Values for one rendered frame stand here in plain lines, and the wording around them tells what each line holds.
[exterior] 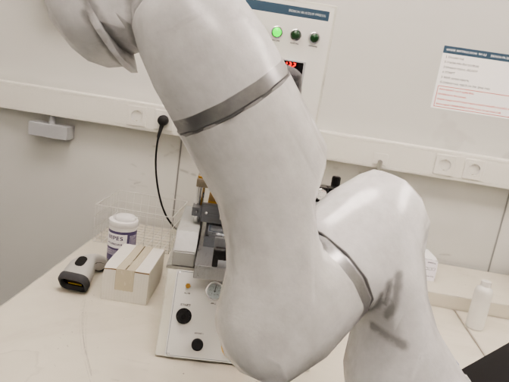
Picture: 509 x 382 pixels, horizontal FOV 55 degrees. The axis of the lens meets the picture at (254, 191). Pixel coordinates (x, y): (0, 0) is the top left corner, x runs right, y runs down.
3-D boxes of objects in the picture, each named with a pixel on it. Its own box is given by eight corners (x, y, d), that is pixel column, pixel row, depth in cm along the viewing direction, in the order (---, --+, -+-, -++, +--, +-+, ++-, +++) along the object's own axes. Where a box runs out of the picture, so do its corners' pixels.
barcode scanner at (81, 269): (88, 264, 147) (89, 238, 145) (113, 268, 146) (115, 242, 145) (54, 292, 127) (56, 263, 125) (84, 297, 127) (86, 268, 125)
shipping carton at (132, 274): (122, 270, 146) (125, 242, 144) (164, 278, 145) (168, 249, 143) (96, 298, 128) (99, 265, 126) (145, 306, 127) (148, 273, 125)
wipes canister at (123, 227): (111, 254, 157) (115, 209, 153) (138, 258, 156) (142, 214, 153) (101, 264, 148) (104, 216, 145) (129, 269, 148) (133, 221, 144)
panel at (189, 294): (163, 355, 106) (176, 268, 110) (301, 371, 108) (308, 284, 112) (163, 357, 104) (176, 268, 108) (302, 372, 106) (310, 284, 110)
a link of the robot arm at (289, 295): (314, 58, 40) (132, 192, 33) (423, 286, 49) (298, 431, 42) (244, 76, 49) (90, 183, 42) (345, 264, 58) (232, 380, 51)
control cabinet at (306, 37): (188, 209, 154) (214, -7, 139) (292, 223, 156) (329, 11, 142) (182, 225, 138) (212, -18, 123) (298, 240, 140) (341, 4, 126)
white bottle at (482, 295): (481, 333, 141) (494, 286, 137) (463, 326, 143) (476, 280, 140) (484, 327, 145) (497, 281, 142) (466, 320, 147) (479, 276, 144)
